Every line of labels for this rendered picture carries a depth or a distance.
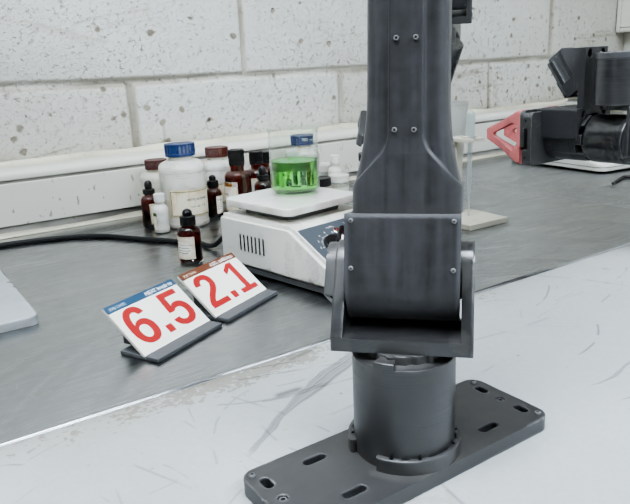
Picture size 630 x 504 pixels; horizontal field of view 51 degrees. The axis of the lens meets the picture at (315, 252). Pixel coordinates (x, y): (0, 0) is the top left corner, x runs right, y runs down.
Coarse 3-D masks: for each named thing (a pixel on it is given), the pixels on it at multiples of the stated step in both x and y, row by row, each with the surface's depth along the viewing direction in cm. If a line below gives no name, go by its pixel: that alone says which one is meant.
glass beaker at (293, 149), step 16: (272, 128) 82; (288, 128) 83; (304, 128) 83; (272, 144) 79; (288, 144) 78; (304, 144) 78; (272, 160) 80; (288, 160) 78; (304, 160) 79; (272, 176) 80; (288, 176) 79; (304, 176) 79; (272, 192) 81; (288, 192) 79; (304, 192) 80
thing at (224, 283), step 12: (228, 264) 73; (240, 264) 74; (204, 276) 69; (216, 276) 70; (228, 276) 71; (240, 276) 72; (252, 276) 74; (204, 288) 68; (216, 288) 69; (228, 288) 70; (240, 288) 71; (252, 288) 72; (204, 300) 67; (216, 300) 68; (228, 300) 69
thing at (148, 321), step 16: (176, 288) 66; (144, 304) 62; (160, 304) 63; (176, 304) 64; (192, 304) 65; (128, 320) 60; (144, 320) 61; (160, 320) 62; (176, 320) 63; (192, 320) 64; (144, 336) 59; (160, 336) 60
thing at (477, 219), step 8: (456, 136) 99; (464, 136) 97; (456, 144) 99; (456, 152) 99; (464, 216) 101; (472, 216) 100; (480, 216) 100; (488, 216) 100; (496, 216) 100; (504, 216) 99; (464, 224) 96; (472, 224) 96; (480, 224) 96; (488, 224) 97; (496, 224) 98
